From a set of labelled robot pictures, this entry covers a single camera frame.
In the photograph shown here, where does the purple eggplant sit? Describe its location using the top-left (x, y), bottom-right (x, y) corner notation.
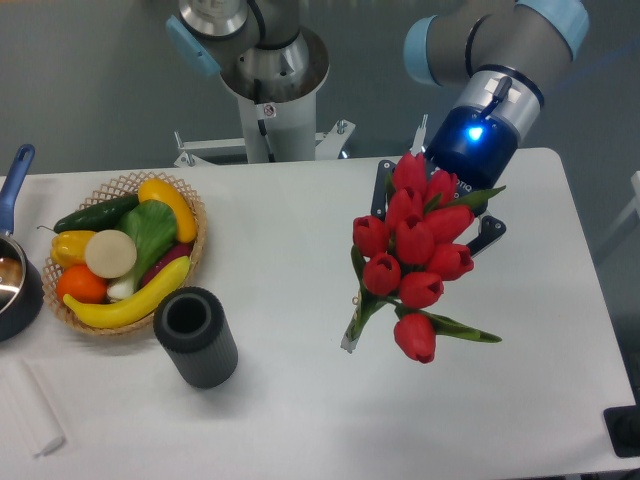
top-left (140, 243), bottom-right (192, 287)

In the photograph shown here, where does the red tulip bouquet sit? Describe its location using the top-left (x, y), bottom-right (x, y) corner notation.
top-left (341, 152), bottom-right (501, 364)

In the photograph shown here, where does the yellow bell pepper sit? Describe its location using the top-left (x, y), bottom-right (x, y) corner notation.
top-left (50, 230), bottom-right (96, 269)

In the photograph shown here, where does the black device at edge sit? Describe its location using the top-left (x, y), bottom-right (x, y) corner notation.
top-left (603, 405), bottom-right (639, 458)

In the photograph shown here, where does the orange fruit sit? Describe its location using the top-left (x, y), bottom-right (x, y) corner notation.
top-left (56, 265), bottom-right (108, 304)

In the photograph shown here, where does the dark green cucumber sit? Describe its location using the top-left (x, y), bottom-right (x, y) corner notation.
top-left (38, 195), bottom-right (139, 234)

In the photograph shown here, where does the white chair frame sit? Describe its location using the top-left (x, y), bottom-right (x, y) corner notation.
top-left (593, 171), bottom-right (639, 264)

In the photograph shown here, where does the green leafy cabbage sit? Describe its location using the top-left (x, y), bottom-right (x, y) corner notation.
top-left (107, 200), bottom-right (177, 302)

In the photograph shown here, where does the dark grey ribbed vase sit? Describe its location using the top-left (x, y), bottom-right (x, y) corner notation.
top-left (153, 287), bottom-right (239, 389)

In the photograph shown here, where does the long yellow squash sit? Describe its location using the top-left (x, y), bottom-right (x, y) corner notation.
top-left (63, 256), bottom-right (191, 329)

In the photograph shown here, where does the yellow squash upper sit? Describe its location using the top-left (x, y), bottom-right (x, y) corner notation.
top-left (138, 178), bottom-right (197, 243)

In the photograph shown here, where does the blue handled saucepan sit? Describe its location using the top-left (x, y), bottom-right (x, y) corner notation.
top-left (1, 144), bottom-right (43, 342)

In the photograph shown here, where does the beige round disc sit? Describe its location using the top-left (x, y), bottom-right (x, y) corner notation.
top-left (84, 230), bottom-right (137, 279)

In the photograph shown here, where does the white folded cloth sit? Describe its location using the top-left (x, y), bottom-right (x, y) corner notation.
top-left (2, 360), bottom-right (66, 458)

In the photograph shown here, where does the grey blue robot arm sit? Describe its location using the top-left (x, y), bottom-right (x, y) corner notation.
top-left (166, 1), bottom-right (589, 199)

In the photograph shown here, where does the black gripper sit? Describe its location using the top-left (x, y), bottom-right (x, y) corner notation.
top-left (370, 106), bottom-right (518, 258)

